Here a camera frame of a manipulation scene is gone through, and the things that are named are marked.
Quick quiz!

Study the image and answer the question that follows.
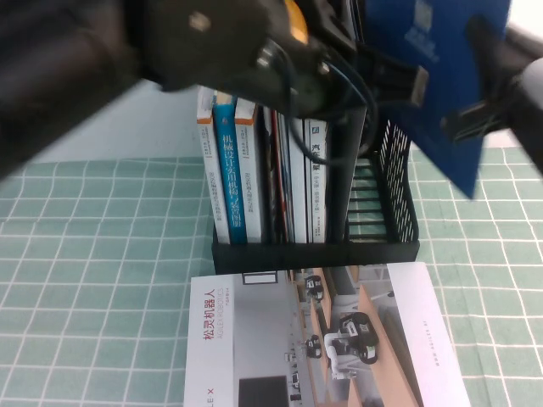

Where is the green checked tablecloth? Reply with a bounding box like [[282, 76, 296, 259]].
[[0, 146, 543, 407]]

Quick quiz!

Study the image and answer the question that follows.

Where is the red spine magazine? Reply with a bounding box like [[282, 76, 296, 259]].
[[271, 109, 297, 245]]

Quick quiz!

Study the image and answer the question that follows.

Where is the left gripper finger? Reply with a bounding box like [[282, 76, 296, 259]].
[[358, 42, 431, 108]]

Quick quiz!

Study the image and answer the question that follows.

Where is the white AgileX robotics brochure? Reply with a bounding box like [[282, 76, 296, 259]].
[[183, 261, 473, 407]]

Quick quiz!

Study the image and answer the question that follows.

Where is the white curled cover magazine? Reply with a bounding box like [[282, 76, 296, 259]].
[[260, 105, 277, 245]]

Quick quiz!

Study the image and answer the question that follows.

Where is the white book with orange band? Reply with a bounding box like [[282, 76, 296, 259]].
[[233, 98, 265, 244], [196, 86, 232, 246]]

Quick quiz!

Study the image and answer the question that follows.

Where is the white automotive suspension book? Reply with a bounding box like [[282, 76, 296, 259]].
[[304, 118, 330, 245]]

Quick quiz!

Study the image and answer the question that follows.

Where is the blue cover robot brochure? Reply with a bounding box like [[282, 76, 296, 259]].
[[363, 0, 511, 200]]

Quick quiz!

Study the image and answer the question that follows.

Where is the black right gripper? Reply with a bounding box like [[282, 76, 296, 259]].
[[439, 14, 538, 146]]

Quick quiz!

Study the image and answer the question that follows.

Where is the black mesh plastic book holder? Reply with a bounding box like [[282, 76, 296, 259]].
[[211, 0, 422, 276]]

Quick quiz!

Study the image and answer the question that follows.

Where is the blue spine mechanical design book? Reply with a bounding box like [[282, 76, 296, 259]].
[[211, 91, 249, 245]]

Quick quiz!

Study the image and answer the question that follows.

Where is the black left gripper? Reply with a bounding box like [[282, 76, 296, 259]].
[[143, 0, 370, 122]]

